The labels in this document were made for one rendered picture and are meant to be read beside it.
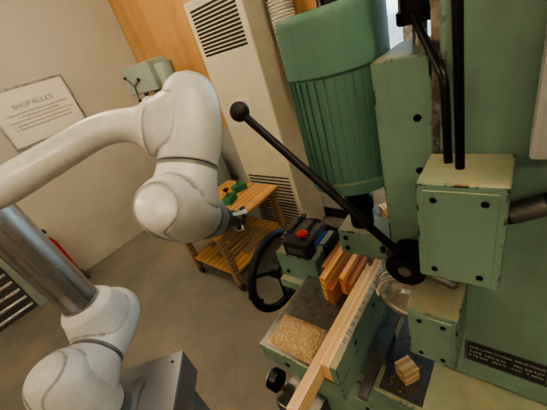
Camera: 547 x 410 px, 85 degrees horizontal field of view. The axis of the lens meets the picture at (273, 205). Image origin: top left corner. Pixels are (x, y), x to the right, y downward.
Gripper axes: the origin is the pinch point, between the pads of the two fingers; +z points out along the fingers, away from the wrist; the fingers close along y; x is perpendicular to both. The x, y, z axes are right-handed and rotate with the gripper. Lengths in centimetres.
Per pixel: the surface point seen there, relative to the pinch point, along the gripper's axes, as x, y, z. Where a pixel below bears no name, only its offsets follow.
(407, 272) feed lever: -22.1, 30.1, -28.5
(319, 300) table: -25.9, 13.6, -0.7
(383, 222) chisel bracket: -13.6, 34.0, -9.4
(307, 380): -35.5, 7.4, -19.6
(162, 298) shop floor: -7, -111, 145
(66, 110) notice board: 183, -149, 146
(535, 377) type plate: -47, 44, -18
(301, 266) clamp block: -16.7, 11.9, 5.6
